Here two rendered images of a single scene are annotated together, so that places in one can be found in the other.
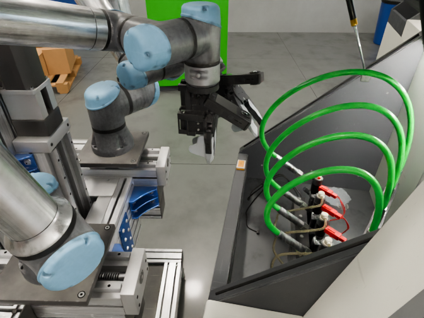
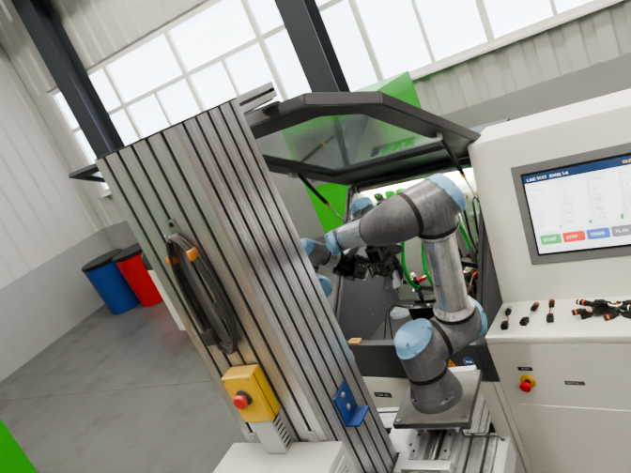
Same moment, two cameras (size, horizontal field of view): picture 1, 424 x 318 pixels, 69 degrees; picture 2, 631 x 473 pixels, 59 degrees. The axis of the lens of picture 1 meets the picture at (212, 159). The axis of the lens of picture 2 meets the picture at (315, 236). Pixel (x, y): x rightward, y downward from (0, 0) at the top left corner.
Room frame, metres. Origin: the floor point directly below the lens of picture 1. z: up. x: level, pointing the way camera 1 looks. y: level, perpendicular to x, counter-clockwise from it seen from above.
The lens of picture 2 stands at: (-0.13, 1.63, 2.03)
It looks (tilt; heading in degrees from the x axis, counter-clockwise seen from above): 16 degrees down; 301
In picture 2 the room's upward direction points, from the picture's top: 24 degrees counter-clockwise
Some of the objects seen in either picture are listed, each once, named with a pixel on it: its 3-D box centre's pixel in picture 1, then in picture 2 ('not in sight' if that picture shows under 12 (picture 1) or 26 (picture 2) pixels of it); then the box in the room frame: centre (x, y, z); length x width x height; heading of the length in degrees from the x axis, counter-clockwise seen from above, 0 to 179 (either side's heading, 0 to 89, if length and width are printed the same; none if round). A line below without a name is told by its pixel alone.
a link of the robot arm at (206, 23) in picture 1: (200, 34); (365, 215); (0.64, 0.02, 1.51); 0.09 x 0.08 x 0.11; 135
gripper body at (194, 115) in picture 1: (199, 107); (380, 257); (0.64, 0.03, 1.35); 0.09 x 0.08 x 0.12; 79
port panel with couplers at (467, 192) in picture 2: not in sight; (481, 217); (0.42, -0.52, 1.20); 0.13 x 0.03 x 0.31; 169
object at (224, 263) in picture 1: (233, 222); (408, 358); (0.75, -0.07, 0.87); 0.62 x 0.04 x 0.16; 169
